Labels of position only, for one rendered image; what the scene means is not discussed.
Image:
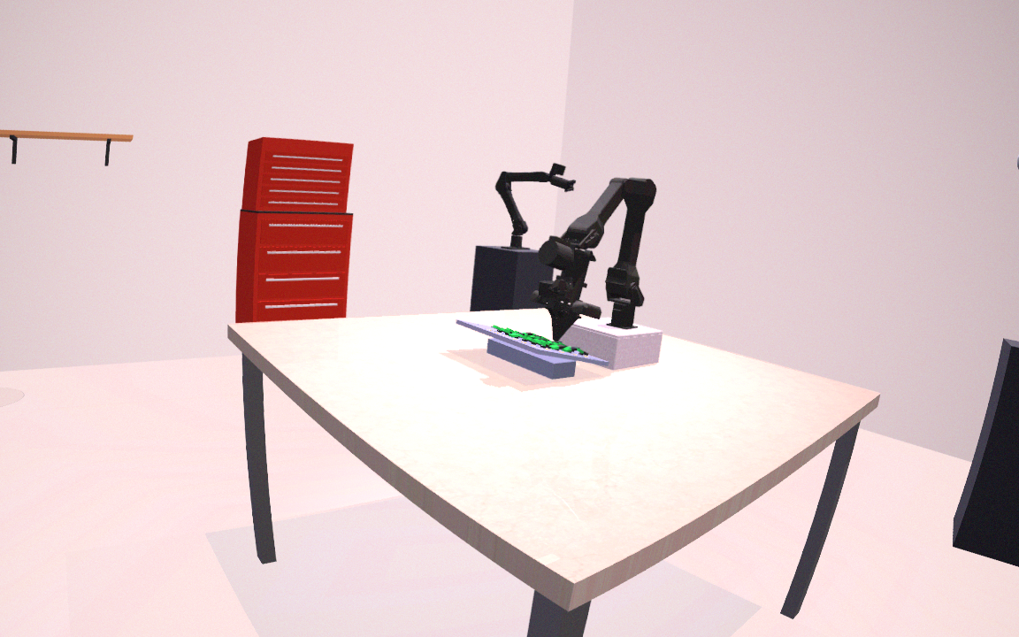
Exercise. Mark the lavender switch panel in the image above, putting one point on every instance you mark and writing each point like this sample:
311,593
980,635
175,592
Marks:
533,352

